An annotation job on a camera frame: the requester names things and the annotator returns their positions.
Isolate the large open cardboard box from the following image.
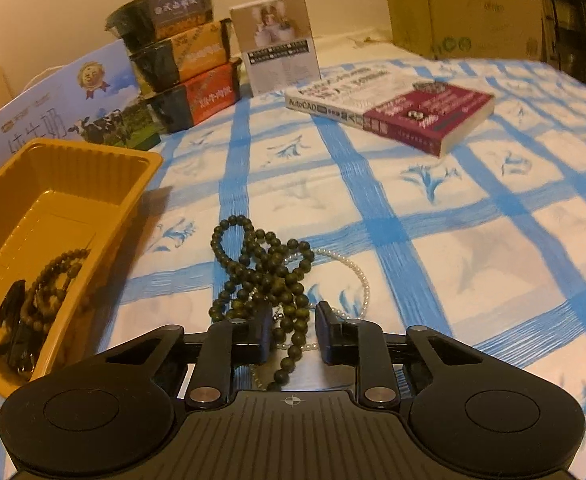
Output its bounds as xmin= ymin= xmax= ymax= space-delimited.
xmin=379 ymin=0 xmax=560 ymax=64

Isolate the white pearl necklace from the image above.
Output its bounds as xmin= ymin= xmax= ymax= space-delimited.
xmin=252 ymin=247 xmax=372 ymax=391

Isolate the pale blue milk box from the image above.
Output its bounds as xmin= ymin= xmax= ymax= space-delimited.
xmin=0 ymin=40 xmax=162 ymax=173

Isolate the blue checkered tablecloth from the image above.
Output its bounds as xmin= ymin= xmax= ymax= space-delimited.
xmin=0 ymin=52 xmax=586 ymax=480

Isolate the yellow plastic tray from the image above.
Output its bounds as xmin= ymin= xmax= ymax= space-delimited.
xmin=0 ymin=137 xmax=164 ymax=397

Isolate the dark green bead necklace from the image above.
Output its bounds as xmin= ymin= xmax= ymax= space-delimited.
xmin=210 ymin=214 xmax=316 ymax=394

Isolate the orange instant noodle bowl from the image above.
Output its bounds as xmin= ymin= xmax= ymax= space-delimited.
xmin=129 ymin=19 xmax=234 ymax=96

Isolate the brown bead necklace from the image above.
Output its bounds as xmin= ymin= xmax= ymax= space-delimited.
xmin=22 ymin=247 xmax=92 ymax=335

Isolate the small white product box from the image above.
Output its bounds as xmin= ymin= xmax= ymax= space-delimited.
xmin=229 ymin=0 xmax=322 ymax=97

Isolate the black wristband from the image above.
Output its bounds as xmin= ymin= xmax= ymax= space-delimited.
xmin=0 ymin=280 xmax=42 ymax=377

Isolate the thick software book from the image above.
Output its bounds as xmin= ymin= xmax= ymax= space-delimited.
xmin=284 ymin=67 xmax=496 ymax=159

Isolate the black instant noodle bowl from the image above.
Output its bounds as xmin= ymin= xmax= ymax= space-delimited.
xmin=105 ymin=0 xmax=216 ymax=42

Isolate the red instant noodle bowl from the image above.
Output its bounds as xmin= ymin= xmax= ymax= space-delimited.
xmin=143 ymin=59 xmax=244 ymax=134

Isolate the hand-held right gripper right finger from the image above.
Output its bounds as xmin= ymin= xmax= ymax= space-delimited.
xmin=315 ymin=302 xmax=480 ymax=407

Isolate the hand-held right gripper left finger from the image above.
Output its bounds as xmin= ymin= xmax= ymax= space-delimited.
xmin=105 ymin=304 xmax=274 ymax=409

